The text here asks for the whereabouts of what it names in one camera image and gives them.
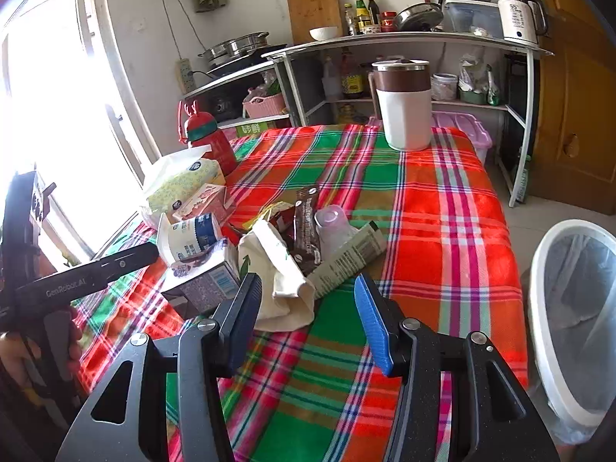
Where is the steel steamer pot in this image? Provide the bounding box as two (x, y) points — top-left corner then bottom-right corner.
(198, 31), (270, 69)

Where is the white metal kitchen shelf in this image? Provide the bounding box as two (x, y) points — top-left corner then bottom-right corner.
(181, 31), (554, 209)

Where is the white electric kettle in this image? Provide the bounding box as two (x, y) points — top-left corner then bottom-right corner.
(497, 0), (548, 45)

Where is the white brown thermos jug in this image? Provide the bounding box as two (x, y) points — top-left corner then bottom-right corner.
(368, 59), (432, 151)

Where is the red green plaid tablecloth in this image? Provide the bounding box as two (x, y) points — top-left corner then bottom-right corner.
(71, 123), (531, 462)

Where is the strawberry milk carton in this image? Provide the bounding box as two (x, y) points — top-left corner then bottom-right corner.
(172, 184), (235, 225)

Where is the purple lid storage box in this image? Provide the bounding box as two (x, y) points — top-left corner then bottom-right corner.
(432, 110), (493, 164)

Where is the green white paper packet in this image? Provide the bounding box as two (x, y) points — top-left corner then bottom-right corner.
(308, 221), (386, 299)

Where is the translucent storage box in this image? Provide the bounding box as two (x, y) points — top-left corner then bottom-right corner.
(442, 0), (503, 40)

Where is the person's left hand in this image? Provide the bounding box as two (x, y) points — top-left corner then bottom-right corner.
(0, 306), (82, 392)

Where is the purple blueberry milk carton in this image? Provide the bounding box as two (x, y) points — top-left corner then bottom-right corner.
(161, 238), (240, 320)

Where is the clear plastic cup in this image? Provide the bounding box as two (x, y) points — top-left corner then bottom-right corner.
(314, 204), (358, 261)

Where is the white trash bin with bag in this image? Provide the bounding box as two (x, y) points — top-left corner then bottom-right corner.
(526, 219), (615, 445)

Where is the red reindeer water bottle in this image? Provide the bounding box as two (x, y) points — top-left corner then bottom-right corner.
(177, 100), (238, 176)

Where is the frying pan with lid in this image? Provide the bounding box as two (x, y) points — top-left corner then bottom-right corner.
(393, 0), (444, 31)

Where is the brown coffee stick packet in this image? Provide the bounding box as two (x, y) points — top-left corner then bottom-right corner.
(290, 185), (321, 275)

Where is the red lid jar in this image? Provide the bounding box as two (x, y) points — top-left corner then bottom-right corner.
(380, 10), (397, 32)

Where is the yellow snack wrapper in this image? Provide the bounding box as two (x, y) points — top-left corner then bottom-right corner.
(242, 201), (295, 231)

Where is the cream paper bag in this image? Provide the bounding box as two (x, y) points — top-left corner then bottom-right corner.
(238, 219), (315, 333)

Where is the green sauce bottle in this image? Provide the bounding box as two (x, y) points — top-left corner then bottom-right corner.
(355, 0), (372, 35)

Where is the dark soy sauce bottle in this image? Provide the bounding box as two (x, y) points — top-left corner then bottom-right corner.
(368, 0), (380, 26)

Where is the yellow tissue pack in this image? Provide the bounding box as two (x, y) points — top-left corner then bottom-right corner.
(139, 144), (226, 229)

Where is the white ceramic bowl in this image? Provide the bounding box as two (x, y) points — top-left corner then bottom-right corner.
(309, 26), (340, 42)

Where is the wooden cutting board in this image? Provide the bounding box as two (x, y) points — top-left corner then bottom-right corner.
(287, 0), (343, 45)

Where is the white yogurt cup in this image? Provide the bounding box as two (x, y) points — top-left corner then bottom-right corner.
(157, 213), (223, 266)

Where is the white power strip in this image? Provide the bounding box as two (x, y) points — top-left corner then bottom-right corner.
(176, 59), (196, 94)

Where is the pink plastic basket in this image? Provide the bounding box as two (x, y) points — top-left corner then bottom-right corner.
(242, 93), (286, 119)

